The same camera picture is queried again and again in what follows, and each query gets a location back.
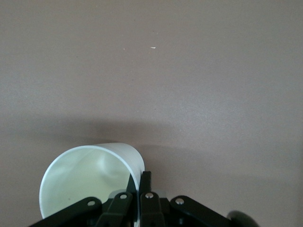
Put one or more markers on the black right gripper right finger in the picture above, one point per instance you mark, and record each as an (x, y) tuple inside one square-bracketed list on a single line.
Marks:
[(151, 210)]

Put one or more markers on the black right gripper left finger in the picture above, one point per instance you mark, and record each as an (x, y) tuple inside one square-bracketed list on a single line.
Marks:
[(113, 210)]

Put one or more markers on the brown table cover sheet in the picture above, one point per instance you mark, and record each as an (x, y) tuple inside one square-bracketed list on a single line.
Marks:
[(151, 71)]

